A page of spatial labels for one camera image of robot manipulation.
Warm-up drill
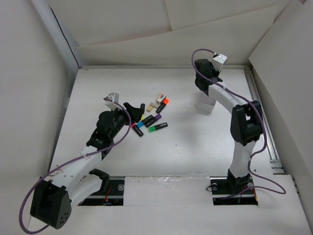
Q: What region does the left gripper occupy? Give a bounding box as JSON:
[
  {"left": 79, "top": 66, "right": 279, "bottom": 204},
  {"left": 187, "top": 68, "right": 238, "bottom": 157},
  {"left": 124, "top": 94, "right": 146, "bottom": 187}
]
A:
[{"left": 110, "top": 103, "right": 143, "bottom": 139}]

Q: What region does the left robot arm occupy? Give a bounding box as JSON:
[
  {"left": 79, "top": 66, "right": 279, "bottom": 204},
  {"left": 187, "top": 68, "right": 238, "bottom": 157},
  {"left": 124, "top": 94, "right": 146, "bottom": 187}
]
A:
[{"left": 30, "top": 98, "right": 144, "bottom": 229}]

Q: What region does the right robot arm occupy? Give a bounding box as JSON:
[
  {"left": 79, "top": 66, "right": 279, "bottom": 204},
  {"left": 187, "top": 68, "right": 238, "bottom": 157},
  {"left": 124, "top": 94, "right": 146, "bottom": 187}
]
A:
[{"left": 193, "top": 55, "right": 264, "bottom": 199}]

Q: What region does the blue highlighter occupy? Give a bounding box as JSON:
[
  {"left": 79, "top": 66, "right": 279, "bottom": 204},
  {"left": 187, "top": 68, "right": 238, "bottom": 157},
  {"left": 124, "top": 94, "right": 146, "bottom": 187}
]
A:
[{"left": 137, "top": 115, "right": 154, "bottom": 128}]

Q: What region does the pink highlighter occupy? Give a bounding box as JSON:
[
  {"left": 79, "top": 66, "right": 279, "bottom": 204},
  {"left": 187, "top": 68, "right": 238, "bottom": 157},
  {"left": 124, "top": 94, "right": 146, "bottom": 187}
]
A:
[{"left": 131, "top": 123, "right": 144, "bottom": 137}]

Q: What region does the grey eraser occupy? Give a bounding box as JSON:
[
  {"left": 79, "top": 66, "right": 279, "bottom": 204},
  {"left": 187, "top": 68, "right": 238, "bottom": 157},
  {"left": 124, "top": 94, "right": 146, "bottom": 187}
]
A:
[{"left": 150, "top": 102, "right": 160, "bottom": 108}]

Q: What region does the purple highlighter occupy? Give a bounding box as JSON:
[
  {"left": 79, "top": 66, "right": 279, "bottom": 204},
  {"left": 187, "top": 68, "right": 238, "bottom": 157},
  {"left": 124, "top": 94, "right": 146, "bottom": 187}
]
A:
[{"left": 145, "top": 114, "right": 162, "bottom": 127}]

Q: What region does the white divided container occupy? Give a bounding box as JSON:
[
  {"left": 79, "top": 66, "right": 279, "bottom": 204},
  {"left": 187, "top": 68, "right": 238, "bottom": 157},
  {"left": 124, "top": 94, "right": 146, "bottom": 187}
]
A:
[{"left": 196, "top": 92, "right": 216, "bottom": 113}]

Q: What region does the green highlighter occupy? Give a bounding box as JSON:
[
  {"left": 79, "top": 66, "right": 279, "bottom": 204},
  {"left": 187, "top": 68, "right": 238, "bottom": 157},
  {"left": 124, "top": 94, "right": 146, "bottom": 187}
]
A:
[{"left": 148, "top": 122, "right": 168, "bottom": 133}]

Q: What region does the orange highlighter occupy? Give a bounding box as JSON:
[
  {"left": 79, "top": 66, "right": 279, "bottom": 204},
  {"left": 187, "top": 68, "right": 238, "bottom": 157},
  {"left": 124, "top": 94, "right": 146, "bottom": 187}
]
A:
[{"left": 156, "top": 98, "right": 169, "bottom": 114}]

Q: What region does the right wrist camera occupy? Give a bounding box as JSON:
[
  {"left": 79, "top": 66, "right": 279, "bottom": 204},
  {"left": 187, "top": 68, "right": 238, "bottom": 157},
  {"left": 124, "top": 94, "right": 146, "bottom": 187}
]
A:
[{"left": 211, "top": 54, "right": 227, "bottom": 72}]

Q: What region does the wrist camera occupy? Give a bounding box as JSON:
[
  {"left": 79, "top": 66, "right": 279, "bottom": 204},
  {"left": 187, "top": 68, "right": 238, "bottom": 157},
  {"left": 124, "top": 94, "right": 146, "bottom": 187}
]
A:
[
  {"left": 104, "top": 93, "right": 120, "bottom": 111},
  {"left": 211, "top": 54, "right": 227, "bottom": 72}
]

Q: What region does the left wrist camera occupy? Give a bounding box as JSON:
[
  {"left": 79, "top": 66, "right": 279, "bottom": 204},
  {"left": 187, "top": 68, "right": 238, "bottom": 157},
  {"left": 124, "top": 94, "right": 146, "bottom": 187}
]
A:
[{"left": 104, "top": 93, "right": 120, "bottom": 111}]

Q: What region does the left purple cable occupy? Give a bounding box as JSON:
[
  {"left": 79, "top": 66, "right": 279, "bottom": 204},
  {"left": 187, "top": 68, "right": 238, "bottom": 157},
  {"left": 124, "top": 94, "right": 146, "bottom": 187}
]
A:
[{"left": 19, "top": 97, "right": 132, "bottom": 235}]

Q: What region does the purple cable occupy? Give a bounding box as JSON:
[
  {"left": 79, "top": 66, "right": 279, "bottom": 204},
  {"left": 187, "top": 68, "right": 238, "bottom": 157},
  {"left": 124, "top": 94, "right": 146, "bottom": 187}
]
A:
[
  {"left": 191, "top": 48, "right": 287, "bottom": 200},
  {"left": 19, "top": 97, "right": 132, "bottom": 235}
]

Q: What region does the aluminium table rail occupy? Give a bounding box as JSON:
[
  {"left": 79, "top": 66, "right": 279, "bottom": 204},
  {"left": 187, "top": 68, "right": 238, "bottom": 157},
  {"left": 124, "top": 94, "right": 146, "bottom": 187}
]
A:
[{"left": 244, "top": 65, "right": 285, "bottom": 175}]

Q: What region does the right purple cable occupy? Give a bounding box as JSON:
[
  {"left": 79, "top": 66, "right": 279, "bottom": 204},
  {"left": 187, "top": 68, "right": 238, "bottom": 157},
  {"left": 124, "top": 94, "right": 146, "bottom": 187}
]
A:
[{"left": 191, "top": 48, "right": 287, "bottom": 200}]

